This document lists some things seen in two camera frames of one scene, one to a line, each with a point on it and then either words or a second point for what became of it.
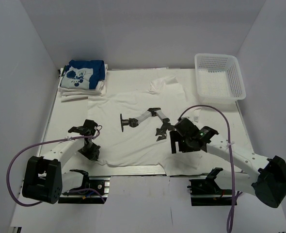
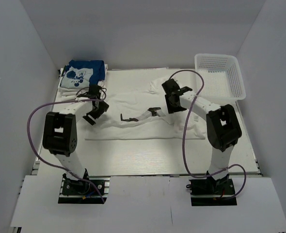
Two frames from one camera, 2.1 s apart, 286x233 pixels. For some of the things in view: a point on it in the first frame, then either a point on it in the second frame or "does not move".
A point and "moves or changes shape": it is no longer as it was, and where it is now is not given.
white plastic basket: [219, 77] does not move
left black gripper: [94, 154] → [94, 116]
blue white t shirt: [82, 74] does not move
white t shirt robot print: [132, 128] moves or changes shape
